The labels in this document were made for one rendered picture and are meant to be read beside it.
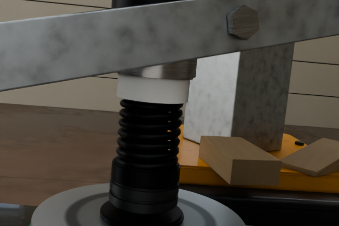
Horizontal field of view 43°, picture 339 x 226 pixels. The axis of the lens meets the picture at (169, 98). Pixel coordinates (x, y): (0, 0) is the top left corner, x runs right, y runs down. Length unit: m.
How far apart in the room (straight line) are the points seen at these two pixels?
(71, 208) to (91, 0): 6.02
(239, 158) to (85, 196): 0.39
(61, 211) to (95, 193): 0.06
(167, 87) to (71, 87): 6.09
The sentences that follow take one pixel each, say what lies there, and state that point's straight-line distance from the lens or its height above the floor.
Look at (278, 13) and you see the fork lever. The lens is 0.41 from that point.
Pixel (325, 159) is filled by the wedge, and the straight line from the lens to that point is 1.04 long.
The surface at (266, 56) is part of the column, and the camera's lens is 1.08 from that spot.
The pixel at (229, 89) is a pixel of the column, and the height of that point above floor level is 0.94.
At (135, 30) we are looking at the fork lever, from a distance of 0.35.
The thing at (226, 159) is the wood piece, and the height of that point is 0.82.
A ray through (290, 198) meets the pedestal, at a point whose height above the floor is 0.74.
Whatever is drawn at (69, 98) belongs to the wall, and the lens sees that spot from 6.49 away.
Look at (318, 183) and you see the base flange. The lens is 1.00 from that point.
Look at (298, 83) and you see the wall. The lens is 6.94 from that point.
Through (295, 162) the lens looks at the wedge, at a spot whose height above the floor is 0.79.
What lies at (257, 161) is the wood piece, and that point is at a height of 0.83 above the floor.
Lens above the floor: 1.02
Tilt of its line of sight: 7 degrees down
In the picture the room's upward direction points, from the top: 5 degrees clockwise
